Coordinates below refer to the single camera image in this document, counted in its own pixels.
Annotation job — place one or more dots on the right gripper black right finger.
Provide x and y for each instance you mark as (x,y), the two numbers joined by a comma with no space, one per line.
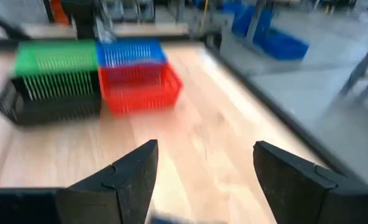
(289,186)

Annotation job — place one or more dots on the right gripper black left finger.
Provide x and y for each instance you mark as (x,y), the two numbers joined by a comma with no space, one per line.
(125,186)

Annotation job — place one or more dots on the dark blue toiletry tube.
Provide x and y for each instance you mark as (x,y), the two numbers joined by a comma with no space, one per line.
(171,221)

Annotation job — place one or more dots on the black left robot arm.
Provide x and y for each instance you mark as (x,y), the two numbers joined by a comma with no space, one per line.
(81,18)

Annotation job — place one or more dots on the red plastic basket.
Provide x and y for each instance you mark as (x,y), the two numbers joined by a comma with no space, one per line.
(140,93)

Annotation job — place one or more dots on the black plastic basket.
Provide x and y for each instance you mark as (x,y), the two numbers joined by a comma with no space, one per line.
(47,109)

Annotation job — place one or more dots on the blue plastic basket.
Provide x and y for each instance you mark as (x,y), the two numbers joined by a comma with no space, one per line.
(131,51)

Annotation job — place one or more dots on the green plastic basket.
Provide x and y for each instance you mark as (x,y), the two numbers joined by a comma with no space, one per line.
(55,57)

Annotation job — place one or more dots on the orange background object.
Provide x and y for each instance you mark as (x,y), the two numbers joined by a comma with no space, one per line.
(59,11)

